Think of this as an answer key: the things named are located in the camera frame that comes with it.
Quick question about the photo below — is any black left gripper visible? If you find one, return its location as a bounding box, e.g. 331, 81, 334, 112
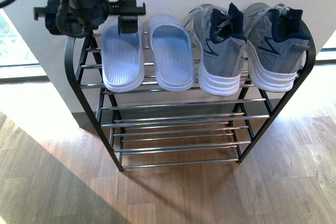
34, 0, 146, 38

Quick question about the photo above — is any grey sneaker navy lining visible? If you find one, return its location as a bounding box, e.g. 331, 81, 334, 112
185, 3, 247, 96

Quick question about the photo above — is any black metal shoe rack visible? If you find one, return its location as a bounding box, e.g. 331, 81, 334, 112
65, 34, 316, 170

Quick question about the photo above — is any light blue slipper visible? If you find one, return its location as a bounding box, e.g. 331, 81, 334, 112
148, 14, 196, 92
101, 18, 144, 93

